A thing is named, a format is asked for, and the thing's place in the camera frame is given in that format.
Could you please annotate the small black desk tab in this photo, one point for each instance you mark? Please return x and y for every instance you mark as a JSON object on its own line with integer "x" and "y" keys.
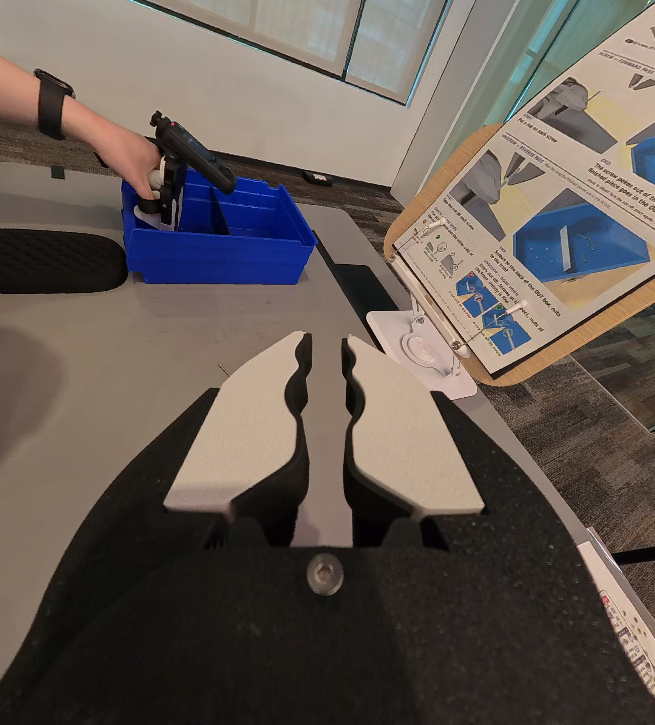
{"x": 58, "y": 172}

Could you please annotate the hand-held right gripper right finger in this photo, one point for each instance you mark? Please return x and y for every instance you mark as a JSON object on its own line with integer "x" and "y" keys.
{"x": 407, "y": 442}

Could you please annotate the metal page holder clip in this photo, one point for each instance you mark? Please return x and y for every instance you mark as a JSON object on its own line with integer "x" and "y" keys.
{"x": 523, "y": 306}
{"x": 436, "y": 224}

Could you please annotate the black wrist watch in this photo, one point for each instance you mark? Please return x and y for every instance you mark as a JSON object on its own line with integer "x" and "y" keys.
{"x": 50, "y": 107}

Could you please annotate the person's left hand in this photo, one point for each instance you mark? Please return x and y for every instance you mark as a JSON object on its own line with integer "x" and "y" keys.
{"x": 129, "y": 161}

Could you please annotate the printed instruction sheet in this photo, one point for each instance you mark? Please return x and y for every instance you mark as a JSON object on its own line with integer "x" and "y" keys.
{"x": 588, "y": 198}

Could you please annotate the large paned window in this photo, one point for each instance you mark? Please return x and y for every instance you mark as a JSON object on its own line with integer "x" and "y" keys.
{"x": 305, "y": 28}

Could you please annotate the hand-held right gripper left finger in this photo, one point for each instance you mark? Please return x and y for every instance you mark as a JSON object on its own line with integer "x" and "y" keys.
{"x": 242, "y": 430}

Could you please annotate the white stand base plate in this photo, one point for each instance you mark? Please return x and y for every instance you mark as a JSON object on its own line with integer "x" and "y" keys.
{"x": 395, "y": 334}

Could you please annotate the black floor power box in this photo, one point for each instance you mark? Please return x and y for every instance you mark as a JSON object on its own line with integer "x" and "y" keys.
{"x": 319, "y": 178}

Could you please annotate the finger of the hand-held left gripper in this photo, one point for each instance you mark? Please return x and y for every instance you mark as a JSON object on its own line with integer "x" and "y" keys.
{"x": 175, "y": 207}

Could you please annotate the blue plastic bin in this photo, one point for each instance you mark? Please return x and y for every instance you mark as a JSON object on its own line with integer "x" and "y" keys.
{"x": 220, "y": 260}

